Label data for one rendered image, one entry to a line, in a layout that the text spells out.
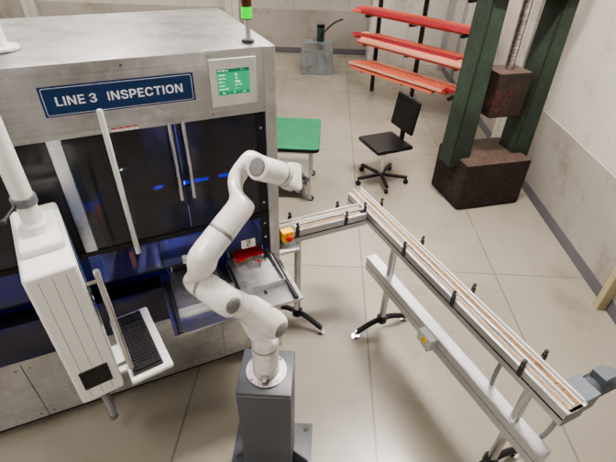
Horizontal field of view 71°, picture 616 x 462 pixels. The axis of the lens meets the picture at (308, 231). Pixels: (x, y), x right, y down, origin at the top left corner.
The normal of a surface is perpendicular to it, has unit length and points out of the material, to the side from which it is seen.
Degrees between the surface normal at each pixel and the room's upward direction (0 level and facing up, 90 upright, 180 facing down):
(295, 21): 90
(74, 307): 90
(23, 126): 90
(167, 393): 0
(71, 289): 90
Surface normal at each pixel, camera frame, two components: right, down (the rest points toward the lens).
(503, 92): 0.25, 0.58
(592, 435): 0.02, -0.80
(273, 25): -0.05, 0.59
